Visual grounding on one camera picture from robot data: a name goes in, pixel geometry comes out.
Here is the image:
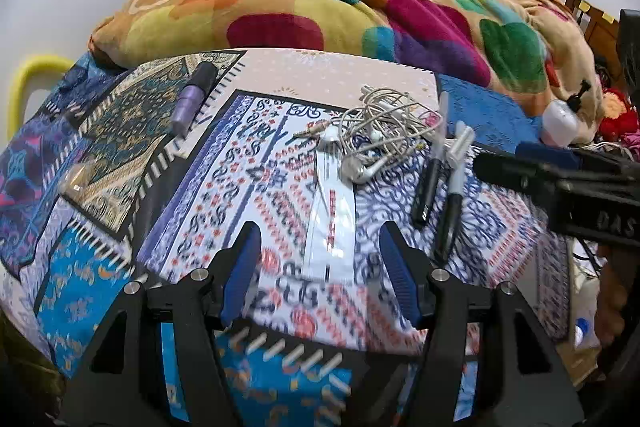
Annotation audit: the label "black white marker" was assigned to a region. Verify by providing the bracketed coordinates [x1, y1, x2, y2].
[433, 120, 475, 267]

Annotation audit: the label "white plastic wrapper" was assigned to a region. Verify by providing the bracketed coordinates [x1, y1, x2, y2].
[302, 143, 356, 285]

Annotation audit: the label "white earphones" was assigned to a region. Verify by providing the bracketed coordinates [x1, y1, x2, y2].
[294, 84, 447, 184]

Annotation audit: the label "purple black marker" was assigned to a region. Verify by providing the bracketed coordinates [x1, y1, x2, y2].
[170, 62, 218, 138]

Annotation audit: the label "black grey marker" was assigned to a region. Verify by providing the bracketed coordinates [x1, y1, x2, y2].
[410, 91, 449, 229]

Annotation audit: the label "white pump bottle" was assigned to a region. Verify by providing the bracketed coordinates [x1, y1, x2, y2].
[540, 80, 591, 147]

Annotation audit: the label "colourful fleece blanket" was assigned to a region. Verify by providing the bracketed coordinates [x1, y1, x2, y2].
[88, 0, 604, 143]

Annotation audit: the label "brown wooden headboard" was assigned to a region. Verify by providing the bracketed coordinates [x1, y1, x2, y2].
[565, 0, 623, 84]

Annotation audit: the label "patterned patchwork bed sheet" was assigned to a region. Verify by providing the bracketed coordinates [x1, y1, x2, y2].
[1, 49, 584, 426]

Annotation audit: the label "small clear plastic piece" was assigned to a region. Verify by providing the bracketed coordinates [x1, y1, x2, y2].
[58, 160, 96, 199]

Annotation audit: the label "yellow curved tube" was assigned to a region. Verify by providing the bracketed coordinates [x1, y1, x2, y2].
[6, 54, 74, 140]

